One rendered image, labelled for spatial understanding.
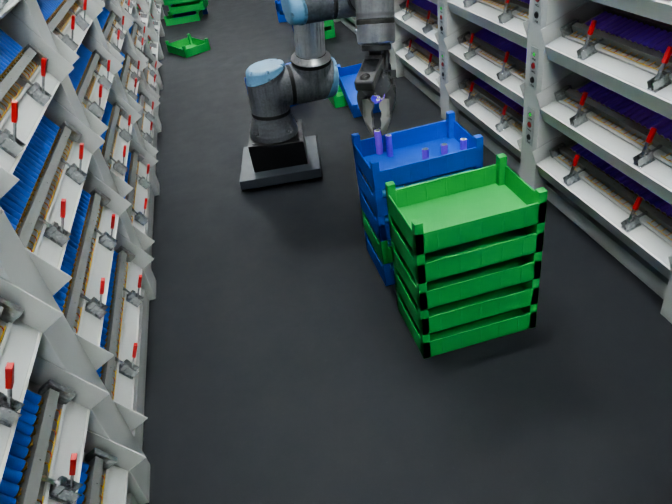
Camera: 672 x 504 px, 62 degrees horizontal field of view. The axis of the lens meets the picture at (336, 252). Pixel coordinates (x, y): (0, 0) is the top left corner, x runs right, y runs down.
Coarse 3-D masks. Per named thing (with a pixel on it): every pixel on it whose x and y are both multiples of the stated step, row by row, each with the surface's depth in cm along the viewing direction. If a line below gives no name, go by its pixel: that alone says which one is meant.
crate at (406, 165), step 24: (360, 144) 156; (384, 144) 160; (408, 144) 161; (432, 144) 160; (456, 144) 158; (480, 144) 144; (360, 168) 155; (384, 168) 153; (408, 168) 143; (432, 168) 144; (456, 168) 146
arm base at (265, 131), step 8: (288, 112) 215; (256, 120) 214; (264, 120) 212; (272, 120) 212; (280, 120) 213; (288, 120) 215; (256, 128) 216; (264, 128) 213; (272, 128) 213; (280, 128) 214; (288, 128) 216; (296, 128) 220; (256, 136) 216; (264, 136) 214; (272, 136) 214; (280, 136) 214; (288, 136) 216
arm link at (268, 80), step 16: (256, 64) 209; (272, 64) 206; (288, 64) 210; (256, 80) 203; (272, 80) 203; (288, 80) 206; (256, 96) 207; (272, 96) 206; (288, 96) 208; (256, 112) 211; (272, 112) 210
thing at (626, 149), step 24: (552, 96) 168; (576, 96) 161; (600, 96) 157; (552, 120) 165; (576, 120) 155; (600, 120) 153; (624, 120) 145; (648, 120) 142; (600, 144) 146; (624, 144) 142; (648, 144) 132; (624, 168) 140; (648, 168) 133
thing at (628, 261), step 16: (416, 80) 284; (432, 96) 267; (480, 128) 226; (496, 144) 214; (512, 160) 204; (560, 192) 180; (560, 208) 180; (576, 208) 172; (576, 224) 174; (592, 224) 165; (608, 240) 159; (624, 256) 154; (640, 272) 149; (656, 272) 144; (656, 288) 145
